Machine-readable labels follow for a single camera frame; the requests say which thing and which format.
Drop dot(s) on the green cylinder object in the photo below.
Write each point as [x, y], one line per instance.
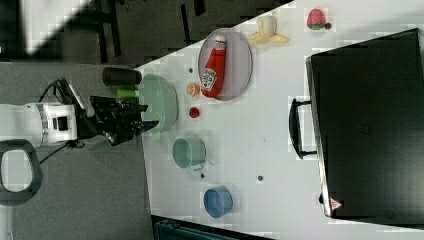
[127, 93]

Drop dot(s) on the red ketchup bottle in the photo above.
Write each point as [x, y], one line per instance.
[212, 78]

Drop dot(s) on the green mug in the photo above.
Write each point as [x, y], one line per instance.
[190, 152]

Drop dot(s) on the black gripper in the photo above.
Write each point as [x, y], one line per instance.
[118, 121]

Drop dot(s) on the small red strawberry toy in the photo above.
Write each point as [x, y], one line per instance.
[194, 112]

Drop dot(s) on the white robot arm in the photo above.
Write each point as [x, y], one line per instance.
[28, 127]

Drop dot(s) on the grey plate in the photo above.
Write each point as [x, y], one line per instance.
[238, 65]

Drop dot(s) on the green colander basket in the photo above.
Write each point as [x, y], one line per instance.
[161, 98]

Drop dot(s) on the large red strawberry toy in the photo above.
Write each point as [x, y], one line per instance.
[316, 20]

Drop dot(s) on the blue bowl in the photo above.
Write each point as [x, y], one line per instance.
[218, 201]

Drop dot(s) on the orange slice toy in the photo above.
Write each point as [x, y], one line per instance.
[193, 89]

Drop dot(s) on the black cylinder cup upper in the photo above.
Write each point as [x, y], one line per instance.
[120, 77]

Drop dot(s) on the black toaster oven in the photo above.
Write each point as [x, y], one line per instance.
[366, 103]

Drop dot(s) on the peeled banana toy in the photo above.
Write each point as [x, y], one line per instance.
[267, 32]

